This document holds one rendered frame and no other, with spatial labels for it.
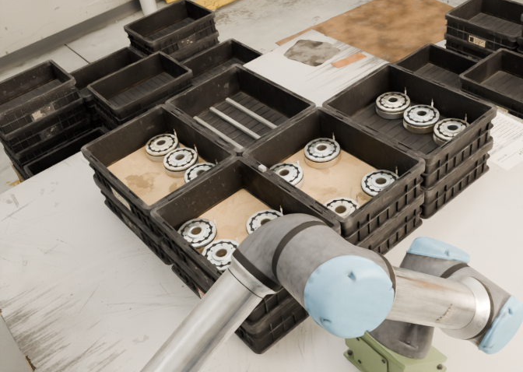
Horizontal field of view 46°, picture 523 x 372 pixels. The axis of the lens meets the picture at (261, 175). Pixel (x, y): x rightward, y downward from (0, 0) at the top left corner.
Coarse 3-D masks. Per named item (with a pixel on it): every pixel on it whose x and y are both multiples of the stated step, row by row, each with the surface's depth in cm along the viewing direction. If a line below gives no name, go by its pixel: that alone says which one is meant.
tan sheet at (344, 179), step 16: (288, 160) 178; (304, 160) 177; (352, 160) 174; (304, 176) 172; (320, 176) 171; (336, 176) 170; (352, 176) 169; (320, 192) 166; (336, 192) 165; (352, 192) 164
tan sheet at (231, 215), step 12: (240, 192) 171; (228, 204) 168; (240, 204) 167; (252, 204) 166; (264, 204) 166; (204, 216) 165; (216, 216) 165; (228, 216) 164; (240, 216) 163; (228, 228) 161; (240, 228) 160; (240, 240) 157
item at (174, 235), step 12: (240, 156) 167; (252, 168) 162; (204, 180) 161; (276, 180) 157; (180, 192) 159; (288, 192) 153; (168, 204) 157; (312, 204) 148; (156, 216) 153; (324, 216) 145; (168, 228) 149; (336, 228) 141; (180, 240) 146; (192, 252) 142; (204, 264) 139; (216, 276) 136
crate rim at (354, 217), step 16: (288, 128) 174; (256, 144) 170; (384, 144) 162; (256, 160) 164; (416, 160) 155; (272, 176) 158; (416, 176) 153; (304, 192) 152; (384, 192) 148; (320, 208) 147; (368, 208) 145; (352, 224) 144
